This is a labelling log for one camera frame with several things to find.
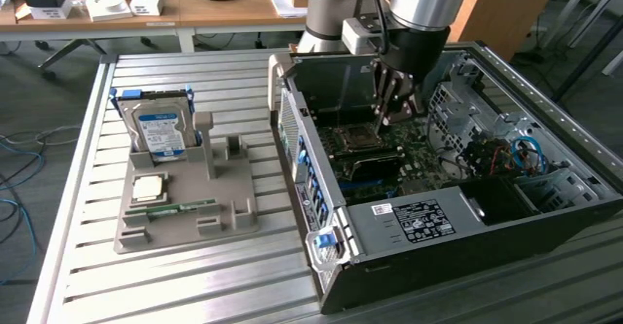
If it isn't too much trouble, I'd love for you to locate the red and black wire bundle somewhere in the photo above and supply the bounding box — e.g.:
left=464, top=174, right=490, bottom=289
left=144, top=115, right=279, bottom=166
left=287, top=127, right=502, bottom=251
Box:
left=488, top=143, right=518, bottom=174

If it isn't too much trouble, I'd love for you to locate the grey metal drive cage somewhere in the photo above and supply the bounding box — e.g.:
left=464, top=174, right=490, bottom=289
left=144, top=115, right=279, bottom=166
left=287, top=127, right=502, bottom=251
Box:
left=426, top=81, right=506, bottom=157

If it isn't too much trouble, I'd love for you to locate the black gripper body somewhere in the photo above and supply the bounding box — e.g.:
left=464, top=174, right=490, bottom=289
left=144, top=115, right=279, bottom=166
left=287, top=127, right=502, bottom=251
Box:
left=378, top=28, right=450, bottom=81

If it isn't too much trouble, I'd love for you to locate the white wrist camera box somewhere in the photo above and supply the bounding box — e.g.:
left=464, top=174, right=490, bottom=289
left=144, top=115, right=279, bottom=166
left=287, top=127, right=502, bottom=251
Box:
left=340, top=16, right=391, bottom=55

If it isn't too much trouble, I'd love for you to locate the grey power supply unit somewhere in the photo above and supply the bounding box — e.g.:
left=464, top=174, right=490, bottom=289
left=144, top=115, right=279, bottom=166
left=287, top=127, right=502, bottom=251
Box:
left=343, top=187, right=486, bottom=265

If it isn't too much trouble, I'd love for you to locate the grey metal disk bay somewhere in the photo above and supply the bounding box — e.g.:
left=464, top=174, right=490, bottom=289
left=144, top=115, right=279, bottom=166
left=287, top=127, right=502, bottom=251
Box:
left=514, top=169, right=601, bottom=214

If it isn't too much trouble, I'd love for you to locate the blue data wire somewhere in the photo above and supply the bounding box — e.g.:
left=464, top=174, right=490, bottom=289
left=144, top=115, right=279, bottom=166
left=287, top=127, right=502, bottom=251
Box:
left=510, top=136, right=550, bottom=175

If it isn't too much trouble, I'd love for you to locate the blue plastic case latch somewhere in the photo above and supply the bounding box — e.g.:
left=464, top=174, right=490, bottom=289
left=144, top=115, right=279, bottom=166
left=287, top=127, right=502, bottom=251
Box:
left=314, top=231, right=338, bottom=249

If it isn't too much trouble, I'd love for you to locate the white box with round disc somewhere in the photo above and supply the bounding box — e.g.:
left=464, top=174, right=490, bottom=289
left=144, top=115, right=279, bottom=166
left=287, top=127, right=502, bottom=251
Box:
left=84, top=0, right=135, bottom=23

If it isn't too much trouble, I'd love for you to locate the white paper booklet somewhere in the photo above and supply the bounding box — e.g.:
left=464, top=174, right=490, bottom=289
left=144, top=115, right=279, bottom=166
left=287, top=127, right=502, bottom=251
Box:
left=268, top=0, right=310, bottom=19

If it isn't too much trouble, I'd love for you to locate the white box with black insert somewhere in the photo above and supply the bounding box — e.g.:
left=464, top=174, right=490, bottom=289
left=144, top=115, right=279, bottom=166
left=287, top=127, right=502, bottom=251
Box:
left=23, top=0, right=74, bottom=20

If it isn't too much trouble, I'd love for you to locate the blue expansion slot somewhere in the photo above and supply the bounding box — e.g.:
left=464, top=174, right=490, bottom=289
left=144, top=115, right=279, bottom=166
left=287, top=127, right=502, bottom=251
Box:
left=340, top=180, right=387, bottom=190

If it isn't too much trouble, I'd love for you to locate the open black PC case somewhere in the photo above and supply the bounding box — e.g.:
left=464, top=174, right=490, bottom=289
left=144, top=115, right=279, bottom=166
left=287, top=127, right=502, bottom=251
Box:
left=266, top=41, right=623, bottom=316

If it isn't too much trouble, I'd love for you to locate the Nvidia graphics card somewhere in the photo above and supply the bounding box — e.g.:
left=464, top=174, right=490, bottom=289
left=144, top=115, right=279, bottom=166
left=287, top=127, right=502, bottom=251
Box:
left=334, top=150, right=408, bottom=182

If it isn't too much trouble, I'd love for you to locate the grey parts rack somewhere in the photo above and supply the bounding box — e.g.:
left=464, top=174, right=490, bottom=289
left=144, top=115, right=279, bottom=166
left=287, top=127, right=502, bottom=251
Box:
left=112, top=111, right=262, bottom=255

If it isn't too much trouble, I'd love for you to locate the wooden office desk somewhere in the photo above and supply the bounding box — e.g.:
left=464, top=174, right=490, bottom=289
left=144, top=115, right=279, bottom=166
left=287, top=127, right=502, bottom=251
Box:
left=179, top=0, right=391, bottom=53
left=0, top=0, right=182, bottom=80

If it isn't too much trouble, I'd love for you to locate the CPU socket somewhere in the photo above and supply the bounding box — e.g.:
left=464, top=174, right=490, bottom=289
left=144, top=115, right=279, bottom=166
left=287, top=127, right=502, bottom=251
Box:
left=334, top=124, right=387, bottom=154

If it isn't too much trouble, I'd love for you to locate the hard disk with blue carrier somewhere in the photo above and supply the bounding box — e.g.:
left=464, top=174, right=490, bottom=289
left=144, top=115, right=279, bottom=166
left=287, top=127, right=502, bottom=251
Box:
left=108, top=86, right=196, bottom=163

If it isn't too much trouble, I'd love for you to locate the grey floor cable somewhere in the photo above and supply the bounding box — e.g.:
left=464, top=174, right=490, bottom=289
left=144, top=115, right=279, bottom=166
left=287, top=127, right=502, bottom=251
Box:
left=0, top=124, right=83, bottom=147

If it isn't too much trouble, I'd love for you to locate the blue floor cable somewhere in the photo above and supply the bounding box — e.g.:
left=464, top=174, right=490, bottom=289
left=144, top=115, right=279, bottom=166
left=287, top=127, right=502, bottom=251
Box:
left=0, top=144, right=46, bottom=285

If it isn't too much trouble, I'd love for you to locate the silver CPU chip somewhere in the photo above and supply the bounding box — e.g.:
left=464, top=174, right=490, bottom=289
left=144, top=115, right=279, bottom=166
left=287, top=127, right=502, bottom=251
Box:
left=132, top=176, right=164, bottom=199

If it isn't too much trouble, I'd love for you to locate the wooden cabinet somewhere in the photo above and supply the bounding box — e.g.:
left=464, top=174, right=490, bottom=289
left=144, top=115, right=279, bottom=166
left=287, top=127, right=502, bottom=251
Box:
left=450, top=0, right=567, bottom=62

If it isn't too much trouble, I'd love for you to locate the black camera cable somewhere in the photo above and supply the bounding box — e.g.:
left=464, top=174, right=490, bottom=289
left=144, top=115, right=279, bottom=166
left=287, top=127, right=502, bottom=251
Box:
left=354, top=0, right=391, bottom=54

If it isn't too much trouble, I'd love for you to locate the green RAM stick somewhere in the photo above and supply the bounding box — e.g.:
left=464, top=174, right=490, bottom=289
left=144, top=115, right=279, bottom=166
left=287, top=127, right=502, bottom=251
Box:
left=124, top=198, right=218, bottom=218

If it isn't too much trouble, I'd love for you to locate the green motherboard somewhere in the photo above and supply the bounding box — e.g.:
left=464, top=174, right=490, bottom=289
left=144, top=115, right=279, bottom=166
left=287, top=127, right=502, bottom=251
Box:
left=315, top=107, right=463, bottom=208

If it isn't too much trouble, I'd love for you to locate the small white labelled box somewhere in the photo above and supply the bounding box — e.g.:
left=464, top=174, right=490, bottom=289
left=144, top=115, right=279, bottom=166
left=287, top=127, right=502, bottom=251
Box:
left=128, top=0, right=164, bottom=17

